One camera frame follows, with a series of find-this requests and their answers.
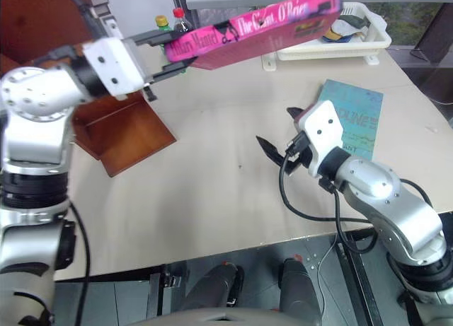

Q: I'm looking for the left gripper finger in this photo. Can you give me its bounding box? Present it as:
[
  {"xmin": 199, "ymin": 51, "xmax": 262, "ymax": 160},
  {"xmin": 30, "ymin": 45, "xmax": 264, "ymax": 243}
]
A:
[
  {"xmin": 151, "ymin": 56, "xmax": 198, "ymax": 84},
  {"xmin": 133, "ymin": 28, "xmax": 183, "ymax": 47}
]

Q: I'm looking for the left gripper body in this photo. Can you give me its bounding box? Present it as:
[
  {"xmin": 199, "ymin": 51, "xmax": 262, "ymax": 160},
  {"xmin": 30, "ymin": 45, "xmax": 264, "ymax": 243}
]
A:
[{"xmin": 122, "ymin": 35, "xmax": 159, "ymax": 103}]

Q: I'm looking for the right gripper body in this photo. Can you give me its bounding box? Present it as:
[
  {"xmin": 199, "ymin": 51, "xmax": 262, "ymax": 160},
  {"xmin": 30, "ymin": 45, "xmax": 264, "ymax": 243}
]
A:
[{"xmin": 282, "ymin": 106, "xmax": 315, "ymax": 177}]

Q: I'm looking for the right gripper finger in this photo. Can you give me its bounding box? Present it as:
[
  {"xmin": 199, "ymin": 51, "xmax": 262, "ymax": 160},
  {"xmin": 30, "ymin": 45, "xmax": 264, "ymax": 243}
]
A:
[
  {"xmin": 285, "ymin": 106, "xmax": 306, "ymax": 124},
  {"xmin": 256, "ymin": 134, "xmax": 286, "ymax": 165}
]

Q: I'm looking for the pink hardcover book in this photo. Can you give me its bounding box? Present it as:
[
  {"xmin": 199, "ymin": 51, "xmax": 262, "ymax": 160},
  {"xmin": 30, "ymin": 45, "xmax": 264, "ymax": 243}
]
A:
[{"xmin": 163, "ymin": 0, "xmax": 343, "ymax": 72}]

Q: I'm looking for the teal paperback book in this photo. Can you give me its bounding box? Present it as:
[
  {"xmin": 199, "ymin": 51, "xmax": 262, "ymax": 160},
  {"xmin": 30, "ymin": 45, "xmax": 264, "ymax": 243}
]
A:
[{"xmin": 311, "ymin": 78, "xmax": 385, "ymax": 161}]

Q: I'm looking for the red-brown wooden bookshelf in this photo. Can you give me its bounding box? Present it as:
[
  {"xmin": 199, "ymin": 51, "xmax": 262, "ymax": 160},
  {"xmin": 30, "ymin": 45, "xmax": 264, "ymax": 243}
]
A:
[{"xmin": 0, "ymin": 0, "xmax": 177, "ymax": 178}]

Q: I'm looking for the green bottle yellow cap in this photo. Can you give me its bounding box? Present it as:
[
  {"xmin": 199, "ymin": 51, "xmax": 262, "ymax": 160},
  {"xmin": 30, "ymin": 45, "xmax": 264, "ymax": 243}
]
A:
[{"xmin": 154, "ymin": 15, "xmax": 175, "ymax": 64}]

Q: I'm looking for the dark cola bottle red cap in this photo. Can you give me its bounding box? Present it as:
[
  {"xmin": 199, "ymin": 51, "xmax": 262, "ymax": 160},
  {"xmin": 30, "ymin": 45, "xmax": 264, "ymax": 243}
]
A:
[{"xmin": 172, "ymin": 7, "xmax": 194, "ymax": 35}]

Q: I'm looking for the white plastic base tray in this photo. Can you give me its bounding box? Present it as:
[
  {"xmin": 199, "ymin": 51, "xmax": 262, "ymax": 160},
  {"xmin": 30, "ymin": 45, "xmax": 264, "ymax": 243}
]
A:
[{"xmin": 261, "ymin": 52, "xmax": 382, "ymax": 72}]

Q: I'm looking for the blue yellow packet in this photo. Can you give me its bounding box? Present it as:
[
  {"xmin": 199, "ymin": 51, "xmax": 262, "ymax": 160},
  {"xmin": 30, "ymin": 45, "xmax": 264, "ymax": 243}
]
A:
[{"xmin": 321, "ymin": 28, "xmax": 352, "ymax": 45}]

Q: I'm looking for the crumpled white green packet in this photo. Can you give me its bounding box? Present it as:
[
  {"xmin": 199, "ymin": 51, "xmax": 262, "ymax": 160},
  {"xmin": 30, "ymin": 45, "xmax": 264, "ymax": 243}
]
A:
[{"xmin": 336, "ymin": 11, "xmax": 372, "ymax": 34}]

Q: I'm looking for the white plastic basket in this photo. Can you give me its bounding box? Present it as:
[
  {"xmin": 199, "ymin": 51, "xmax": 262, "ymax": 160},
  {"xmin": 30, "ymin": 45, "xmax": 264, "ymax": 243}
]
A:
[{"xmin": 275, "ymin": 1, "xmax": 393, "ymax": 62}]

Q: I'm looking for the dark rounded shape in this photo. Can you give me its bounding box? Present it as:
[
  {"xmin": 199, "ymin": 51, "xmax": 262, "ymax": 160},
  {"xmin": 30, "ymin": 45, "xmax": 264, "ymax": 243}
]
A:
[
  {"xmin": 182, "ymin": 263, "xmax": 246, "ymax": 315},
  {"xmin": 278, "ymin": 257, "xmax": 323, "ymax": 326}
]

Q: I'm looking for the black metal stand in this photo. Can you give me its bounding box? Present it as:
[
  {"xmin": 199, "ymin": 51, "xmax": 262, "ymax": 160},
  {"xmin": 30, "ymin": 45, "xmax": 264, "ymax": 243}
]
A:
[{"xmin": 409, "ymin": 2, "xmax": 453, "ymax": 72}]

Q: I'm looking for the grey robot torso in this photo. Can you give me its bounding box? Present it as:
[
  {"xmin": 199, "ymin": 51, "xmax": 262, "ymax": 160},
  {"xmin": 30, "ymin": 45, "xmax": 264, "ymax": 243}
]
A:
[{"xmin": 132, "ymin": 305, "xmax": 284, "ymax": 326}]

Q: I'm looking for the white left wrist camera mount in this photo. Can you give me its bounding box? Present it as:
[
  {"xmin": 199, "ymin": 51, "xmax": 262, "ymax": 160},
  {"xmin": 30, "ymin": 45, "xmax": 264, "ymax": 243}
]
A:
[{"xmin": 83, "ymin": 37, "xmax": 148, "ymax": 100}]

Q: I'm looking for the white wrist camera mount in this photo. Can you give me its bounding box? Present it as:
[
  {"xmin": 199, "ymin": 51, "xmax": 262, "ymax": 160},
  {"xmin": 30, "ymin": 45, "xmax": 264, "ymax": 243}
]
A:
[
  {"xmin": 299, "ymin": 100, "xmax": 345, "ymax": 178},
  {"xmin": 83, "ymin": 37, "xmax": 148, "ymax": 100}
]

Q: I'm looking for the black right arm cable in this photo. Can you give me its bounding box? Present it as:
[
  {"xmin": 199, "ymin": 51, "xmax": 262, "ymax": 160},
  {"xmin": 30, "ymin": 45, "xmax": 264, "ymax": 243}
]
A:
[{"xmin": 278, "ymin": 133, "xmax": 435, "ymax": 260}]

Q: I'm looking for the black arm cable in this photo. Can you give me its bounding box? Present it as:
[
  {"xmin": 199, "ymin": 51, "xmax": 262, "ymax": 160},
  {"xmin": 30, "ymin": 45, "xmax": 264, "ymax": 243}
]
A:
[
  {"xmin": 33, "ymin": 0, "xmax": 107, "ymax": 320},
  {"xmin": 278, "ymin": 133, "xmax": 435, "ymax": 260}
]

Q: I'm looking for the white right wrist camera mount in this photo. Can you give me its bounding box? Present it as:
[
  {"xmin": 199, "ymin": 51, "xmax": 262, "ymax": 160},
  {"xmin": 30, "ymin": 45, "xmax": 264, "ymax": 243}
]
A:
[{"xmin": 299, "ymin": 100, "xmax": 345, "ymax": 178}]

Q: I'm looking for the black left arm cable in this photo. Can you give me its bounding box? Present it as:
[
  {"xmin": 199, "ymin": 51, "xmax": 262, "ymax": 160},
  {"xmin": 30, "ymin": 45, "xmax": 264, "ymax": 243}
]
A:
[{"xmin": 33, "ymin": 0, "xmax": 107, "ymax": 320}]

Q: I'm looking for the thin grey cable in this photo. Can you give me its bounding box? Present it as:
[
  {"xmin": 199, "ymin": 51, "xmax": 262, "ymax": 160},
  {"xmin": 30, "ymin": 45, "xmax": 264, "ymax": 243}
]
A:
[{"xmin": 316, "ymin": 233, "xmax": 339, "ymax": 308}]

